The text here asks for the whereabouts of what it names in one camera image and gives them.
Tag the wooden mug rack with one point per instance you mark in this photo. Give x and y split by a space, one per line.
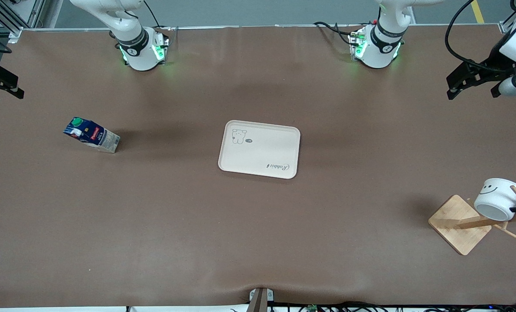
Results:
457 227

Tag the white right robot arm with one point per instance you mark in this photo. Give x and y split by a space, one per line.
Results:
136 52

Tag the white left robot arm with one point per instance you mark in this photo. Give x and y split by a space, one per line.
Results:
379 52

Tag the brown table mat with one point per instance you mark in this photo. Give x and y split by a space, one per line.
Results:
154 225

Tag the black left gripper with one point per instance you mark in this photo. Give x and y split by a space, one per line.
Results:
493 69

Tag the blue milk carton green cap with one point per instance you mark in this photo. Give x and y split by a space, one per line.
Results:
93 135

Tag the cream rabbit print tray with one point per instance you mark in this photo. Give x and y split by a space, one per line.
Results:
258 156

